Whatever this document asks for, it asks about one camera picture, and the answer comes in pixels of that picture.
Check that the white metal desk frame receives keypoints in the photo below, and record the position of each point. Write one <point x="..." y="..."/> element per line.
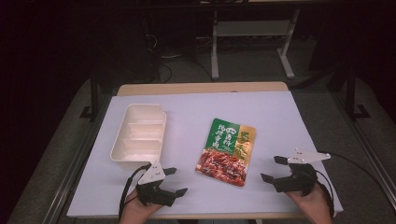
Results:
<point x="214" y="56"/>

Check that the person's right hand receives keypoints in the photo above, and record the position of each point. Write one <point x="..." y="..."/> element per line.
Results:
<point x="313" y="207"/>

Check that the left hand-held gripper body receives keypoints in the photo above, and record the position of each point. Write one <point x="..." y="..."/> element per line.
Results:
<point x="154" y="193"/>

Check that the pale table mat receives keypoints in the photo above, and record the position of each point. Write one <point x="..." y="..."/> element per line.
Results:
<point x="193" y="118"/>

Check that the white divided plastic container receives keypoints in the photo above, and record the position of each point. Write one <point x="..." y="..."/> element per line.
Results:
<point x="139" y="137"/>

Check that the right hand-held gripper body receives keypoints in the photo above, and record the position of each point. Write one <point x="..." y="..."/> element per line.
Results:
<point x="299" y="182"/>

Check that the green and red food packet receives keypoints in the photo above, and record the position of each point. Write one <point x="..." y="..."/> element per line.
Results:
<point x="226" y="152"/>

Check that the person's left hand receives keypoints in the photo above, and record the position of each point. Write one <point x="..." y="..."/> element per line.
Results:
<point x="135" y="210"/>

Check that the aluminium rail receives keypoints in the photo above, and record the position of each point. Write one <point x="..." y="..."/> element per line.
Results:
<point x="77" y="161"/>
<point x="369" y="147"/>

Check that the black metal stand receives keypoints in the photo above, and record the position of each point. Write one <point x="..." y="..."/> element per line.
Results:
<point x="93" y="96"/>
<point x="350" y="96"/>

